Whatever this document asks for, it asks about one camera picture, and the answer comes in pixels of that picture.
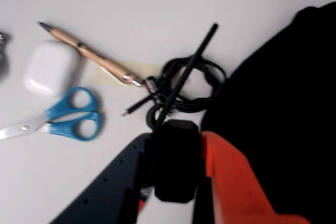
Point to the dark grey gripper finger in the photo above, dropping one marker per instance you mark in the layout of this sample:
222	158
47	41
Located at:
113	195

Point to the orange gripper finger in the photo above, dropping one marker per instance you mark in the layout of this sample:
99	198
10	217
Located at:
236	182

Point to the black fabric bag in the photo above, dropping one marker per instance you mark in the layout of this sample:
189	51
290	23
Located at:
288	90

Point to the black copper AA battery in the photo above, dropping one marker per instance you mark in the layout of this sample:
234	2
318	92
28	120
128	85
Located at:
151	84

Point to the white earbuds case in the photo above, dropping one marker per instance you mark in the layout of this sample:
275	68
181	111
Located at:
50	69

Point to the wooden ballpoint pen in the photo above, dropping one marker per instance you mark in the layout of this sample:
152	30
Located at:
92	53

